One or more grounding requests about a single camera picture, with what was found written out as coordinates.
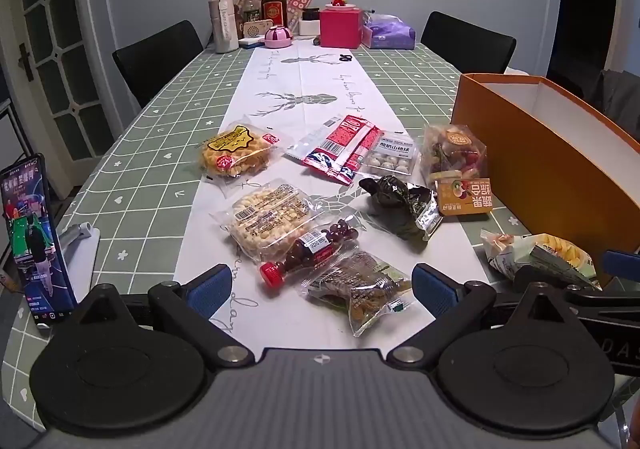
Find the clear plastic bottle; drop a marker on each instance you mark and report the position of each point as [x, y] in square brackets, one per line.
[248, 4]

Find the dark brown liquor bottle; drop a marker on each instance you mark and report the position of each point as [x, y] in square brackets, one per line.
[274, 4]

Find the silver phone stand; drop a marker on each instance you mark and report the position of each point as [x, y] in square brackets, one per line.
[80, 249]

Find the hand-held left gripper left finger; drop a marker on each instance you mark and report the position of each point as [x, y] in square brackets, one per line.
[212, 286]

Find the red snack packet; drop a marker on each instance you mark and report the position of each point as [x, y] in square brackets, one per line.
[345, 149]

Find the small blue box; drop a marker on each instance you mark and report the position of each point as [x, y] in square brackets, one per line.
[250, 43]

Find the dark green snack packet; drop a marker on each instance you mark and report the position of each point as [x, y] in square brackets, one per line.
[400, 201]

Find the patterned board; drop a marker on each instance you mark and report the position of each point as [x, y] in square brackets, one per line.
[300, 4]

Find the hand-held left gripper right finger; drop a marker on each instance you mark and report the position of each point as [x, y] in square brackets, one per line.
[432, 291]

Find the orange cardboard box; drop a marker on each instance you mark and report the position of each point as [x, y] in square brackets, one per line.
[550, 169]

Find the small orange snack packet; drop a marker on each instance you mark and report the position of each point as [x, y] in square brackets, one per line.
[462, 196]

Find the pink box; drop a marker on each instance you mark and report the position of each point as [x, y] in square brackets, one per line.
[340, 26]

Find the clear brown snack packet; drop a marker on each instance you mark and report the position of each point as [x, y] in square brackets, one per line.
[360, 289]

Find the small white container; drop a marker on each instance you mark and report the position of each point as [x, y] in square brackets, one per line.
[309, 27]

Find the black jar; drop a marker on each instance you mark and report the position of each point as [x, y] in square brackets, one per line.
[311, 14]

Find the clear puffed snack packet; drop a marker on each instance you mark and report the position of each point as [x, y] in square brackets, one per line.
[270, 219]

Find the small wooden speaker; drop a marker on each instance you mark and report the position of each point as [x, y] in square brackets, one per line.
[257, 28]

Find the dark grey jacket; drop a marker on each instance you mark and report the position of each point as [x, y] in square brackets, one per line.
[620, 94]

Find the yellow waffle cookie packet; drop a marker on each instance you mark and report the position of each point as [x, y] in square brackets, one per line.
[235, 151]

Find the clear dried fruit packet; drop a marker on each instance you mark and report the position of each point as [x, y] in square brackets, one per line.
[452, 154]

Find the pale green chips packet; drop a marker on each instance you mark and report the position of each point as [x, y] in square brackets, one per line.
[540, 251]

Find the clear white ball snack packet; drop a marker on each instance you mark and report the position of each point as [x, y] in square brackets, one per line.
[390, 159]

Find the black chair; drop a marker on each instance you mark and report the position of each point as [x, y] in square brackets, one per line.
[467, 41]
[155, 56]

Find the white plate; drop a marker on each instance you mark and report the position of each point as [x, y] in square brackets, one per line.
[340, 6]

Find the white thermos bottle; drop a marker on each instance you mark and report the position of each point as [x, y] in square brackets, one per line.
[222, 21]

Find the white folded cloth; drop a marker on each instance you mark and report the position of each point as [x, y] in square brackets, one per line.
[517, 72]

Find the white silver snack packet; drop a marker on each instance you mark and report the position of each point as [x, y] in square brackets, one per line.
[310, 141]

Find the pink round gadget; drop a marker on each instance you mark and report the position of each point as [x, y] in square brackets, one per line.
[277, 36]

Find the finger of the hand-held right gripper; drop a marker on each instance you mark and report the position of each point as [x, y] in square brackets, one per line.
[600, 299]
[622, 262]

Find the black smartphone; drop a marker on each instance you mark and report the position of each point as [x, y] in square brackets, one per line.
[30, 239]

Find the purple tissue pack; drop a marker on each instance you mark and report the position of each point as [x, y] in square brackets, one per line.
[387, 31]

